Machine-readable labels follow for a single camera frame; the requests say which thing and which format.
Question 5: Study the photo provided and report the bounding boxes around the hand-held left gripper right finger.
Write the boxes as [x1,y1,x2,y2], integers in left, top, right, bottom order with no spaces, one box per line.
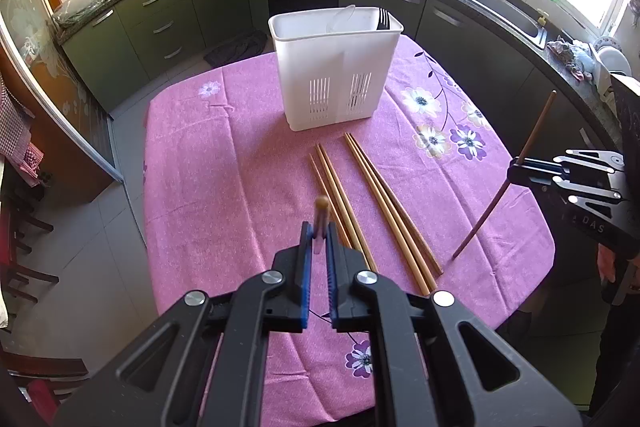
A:
[325,222,583,427]

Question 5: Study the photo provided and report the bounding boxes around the frosted glass sliding door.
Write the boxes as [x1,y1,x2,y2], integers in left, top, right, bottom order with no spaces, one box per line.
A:
[0,0,125,184]

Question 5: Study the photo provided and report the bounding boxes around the green kitchen cabinets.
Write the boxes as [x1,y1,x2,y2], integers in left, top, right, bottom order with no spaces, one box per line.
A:
[59,0,623,188]

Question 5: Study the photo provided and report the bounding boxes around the white dish rack with plates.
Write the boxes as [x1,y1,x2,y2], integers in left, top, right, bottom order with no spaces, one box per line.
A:
[590,37,635,94]

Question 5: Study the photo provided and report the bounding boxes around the white plastic spoon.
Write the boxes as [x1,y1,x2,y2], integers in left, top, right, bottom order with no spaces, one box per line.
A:
[325,5,357,34]

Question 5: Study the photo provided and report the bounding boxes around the red checkered cloth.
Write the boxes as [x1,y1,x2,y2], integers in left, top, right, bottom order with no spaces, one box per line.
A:
[0,77,44,188]

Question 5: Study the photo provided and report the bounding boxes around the person's right hand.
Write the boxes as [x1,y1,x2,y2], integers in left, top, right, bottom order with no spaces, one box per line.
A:
[597,247,619,284]

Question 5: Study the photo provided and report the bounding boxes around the white plastic utensil basket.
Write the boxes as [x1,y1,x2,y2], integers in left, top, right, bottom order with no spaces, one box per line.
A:
[268,5,404,132]

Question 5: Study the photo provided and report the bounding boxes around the dark wooden chair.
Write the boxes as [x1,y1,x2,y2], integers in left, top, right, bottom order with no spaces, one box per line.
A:
[0,187,91,423]

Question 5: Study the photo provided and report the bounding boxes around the dark floor mat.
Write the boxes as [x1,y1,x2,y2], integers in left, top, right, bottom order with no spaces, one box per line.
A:
[203,31,268,68]

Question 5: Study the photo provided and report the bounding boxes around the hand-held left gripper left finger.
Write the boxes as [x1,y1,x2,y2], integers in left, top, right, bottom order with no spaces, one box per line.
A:
[52,221,314,427]

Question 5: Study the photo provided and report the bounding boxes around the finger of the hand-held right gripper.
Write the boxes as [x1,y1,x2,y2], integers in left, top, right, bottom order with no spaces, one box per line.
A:
[507,169,622,208]
[515,150,626,175]

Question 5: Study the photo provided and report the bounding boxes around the pink floral tablecloth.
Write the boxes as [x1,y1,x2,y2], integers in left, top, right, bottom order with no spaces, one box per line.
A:
[142,34,557,423]

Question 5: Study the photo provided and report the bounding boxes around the clear plastic bag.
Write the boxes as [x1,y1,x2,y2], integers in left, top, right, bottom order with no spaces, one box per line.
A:
[52,0,123,28]

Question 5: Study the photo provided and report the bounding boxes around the crumpled rag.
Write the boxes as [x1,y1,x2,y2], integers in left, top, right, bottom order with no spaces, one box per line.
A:
[546,36,596,80]

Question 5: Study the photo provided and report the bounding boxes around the person's dark pants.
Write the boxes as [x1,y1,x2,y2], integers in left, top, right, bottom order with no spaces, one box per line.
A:
[497,252,640,414]

